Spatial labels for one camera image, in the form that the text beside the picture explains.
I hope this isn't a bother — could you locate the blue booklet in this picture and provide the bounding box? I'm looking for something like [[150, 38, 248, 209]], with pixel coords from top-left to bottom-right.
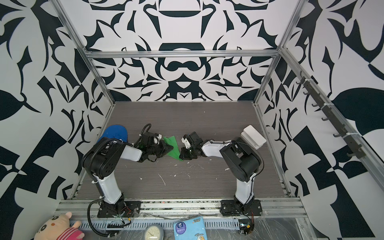
[[174, 217, 208, 240]]

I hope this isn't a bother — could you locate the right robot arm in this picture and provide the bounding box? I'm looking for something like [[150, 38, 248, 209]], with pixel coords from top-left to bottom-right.
[[180, 125, 267, 210]]

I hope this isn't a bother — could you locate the white cable duct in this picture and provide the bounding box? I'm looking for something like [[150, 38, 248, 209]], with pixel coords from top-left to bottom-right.
[[92, 218, 240, 232]]

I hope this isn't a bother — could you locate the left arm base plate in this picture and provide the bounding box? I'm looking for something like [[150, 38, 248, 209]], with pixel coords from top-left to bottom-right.
[[97, 201, 142, 218]]

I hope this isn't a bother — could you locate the blue cloth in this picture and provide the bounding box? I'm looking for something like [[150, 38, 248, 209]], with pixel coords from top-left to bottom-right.
[[98, 125, 128, 142]]

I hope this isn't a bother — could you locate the black corrugated cable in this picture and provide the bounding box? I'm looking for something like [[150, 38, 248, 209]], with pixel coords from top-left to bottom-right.
[[85, 123, 152, 238]]

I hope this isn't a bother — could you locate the round clock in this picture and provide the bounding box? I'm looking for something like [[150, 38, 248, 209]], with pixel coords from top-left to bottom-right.
[[144, 224, 164, 240]]

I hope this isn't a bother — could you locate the plush toy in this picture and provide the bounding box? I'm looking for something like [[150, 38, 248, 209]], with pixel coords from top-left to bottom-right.
[[34, 212, 85, 240]]

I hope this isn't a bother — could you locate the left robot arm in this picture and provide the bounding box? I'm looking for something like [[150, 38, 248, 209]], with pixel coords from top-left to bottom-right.
[[82, 132, 174, 214]]

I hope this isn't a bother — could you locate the green square paper sheet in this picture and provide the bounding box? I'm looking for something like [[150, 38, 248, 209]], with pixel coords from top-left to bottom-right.
[[163, 136, 182, 161]]

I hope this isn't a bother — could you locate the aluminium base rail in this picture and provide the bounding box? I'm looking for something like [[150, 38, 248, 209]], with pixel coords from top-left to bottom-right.
[[54, 198, 307, 220]]

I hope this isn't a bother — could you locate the small electronics board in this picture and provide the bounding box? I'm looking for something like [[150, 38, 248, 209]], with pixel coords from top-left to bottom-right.
[[239, 219, 255, 236]]

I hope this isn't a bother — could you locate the white box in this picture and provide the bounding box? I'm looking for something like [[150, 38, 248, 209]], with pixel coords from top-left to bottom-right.
[[241, 125, 267, 150]]

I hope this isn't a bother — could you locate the black hook rail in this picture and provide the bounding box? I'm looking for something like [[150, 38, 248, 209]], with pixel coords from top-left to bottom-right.
[[297, 72, 367, 159]]

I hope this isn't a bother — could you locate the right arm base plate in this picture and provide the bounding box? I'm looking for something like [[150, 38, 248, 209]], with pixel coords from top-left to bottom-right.
[[220, 198, 263, 217]]

